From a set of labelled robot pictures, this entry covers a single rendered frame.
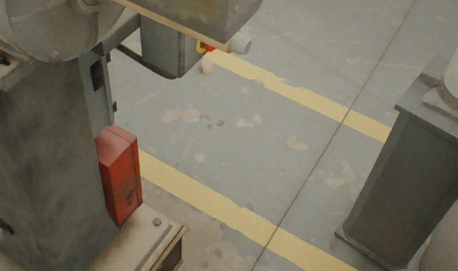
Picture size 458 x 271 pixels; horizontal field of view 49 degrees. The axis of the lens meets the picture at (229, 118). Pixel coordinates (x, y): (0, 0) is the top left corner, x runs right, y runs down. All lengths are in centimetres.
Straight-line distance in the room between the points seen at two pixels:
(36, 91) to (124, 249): 67
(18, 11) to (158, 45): 41
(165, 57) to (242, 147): 114
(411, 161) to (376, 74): 110
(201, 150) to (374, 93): 88
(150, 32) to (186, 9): 61
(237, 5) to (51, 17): 34
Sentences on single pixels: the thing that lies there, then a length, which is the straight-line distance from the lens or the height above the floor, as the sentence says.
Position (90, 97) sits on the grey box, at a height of 80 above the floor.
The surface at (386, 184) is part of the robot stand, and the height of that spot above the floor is 38.
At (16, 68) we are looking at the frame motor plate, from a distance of 78.
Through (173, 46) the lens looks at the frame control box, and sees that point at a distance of 97.
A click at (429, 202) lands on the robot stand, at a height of 42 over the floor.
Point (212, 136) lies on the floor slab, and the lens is 211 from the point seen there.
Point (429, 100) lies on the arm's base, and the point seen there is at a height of 72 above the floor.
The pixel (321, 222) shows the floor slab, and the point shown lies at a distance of 195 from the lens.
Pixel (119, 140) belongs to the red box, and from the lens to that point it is 131.
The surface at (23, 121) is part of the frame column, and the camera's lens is 98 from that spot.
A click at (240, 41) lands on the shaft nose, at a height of 126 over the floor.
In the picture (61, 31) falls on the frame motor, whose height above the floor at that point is 120.
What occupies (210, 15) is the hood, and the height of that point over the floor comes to 141.
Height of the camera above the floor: 163
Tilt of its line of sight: 48 degrees down
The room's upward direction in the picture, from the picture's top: 7 degrees clockwise
